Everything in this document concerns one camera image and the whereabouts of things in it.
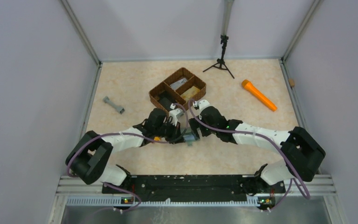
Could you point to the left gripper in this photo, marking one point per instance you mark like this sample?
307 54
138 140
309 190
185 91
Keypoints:
176 136

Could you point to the green card holder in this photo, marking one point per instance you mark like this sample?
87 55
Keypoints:
191 137

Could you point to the grey card in basket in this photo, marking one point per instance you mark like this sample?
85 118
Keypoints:
177 84

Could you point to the gold card in basket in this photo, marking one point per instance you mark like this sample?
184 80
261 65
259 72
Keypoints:
190 93

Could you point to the black mini tripod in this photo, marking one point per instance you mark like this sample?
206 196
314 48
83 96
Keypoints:
220 62

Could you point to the grey plastic connector piece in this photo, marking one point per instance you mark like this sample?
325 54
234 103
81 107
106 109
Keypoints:
118 108

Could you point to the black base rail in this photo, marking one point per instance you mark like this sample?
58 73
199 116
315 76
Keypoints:
199 188

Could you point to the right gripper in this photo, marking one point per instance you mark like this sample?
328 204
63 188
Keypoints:
195 130

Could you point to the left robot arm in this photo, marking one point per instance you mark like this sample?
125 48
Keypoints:
89 159

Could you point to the brown wicker divided basket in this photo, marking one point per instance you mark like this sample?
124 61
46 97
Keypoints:
193 80

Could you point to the white cable tray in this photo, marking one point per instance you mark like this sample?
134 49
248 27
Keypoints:
115 201

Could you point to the grey pole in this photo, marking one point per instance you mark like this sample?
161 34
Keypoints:
228 5

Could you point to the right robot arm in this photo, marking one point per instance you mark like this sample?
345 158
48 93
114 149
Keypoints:
301 154

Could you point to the orange flashlight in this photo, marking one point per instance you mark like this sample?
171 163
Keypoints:
247 85

